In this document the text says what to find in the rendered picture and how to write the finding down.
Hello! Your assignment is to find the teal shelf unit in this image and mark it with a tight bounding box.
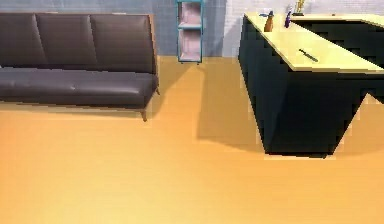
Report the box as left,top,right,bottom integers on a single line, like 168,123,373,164
175,0,205,65

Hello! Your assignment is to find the black counter with cream top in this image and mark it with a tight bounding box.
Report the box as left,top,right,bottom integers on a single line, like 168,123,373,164
237,12,384,159

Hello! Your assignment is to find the brown bottle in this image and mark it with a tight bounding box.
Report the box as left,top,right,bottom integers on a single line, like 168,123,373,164
263,10,275,33

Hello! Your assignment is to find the dark grey leather sofa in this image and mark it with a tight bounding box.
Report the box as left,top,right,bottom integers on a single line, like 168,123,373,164
0,12,161,123

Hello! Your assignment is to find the yellow house plant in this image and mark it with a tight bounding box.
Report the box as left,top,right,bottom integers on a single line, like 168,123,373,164
291,0,306,17

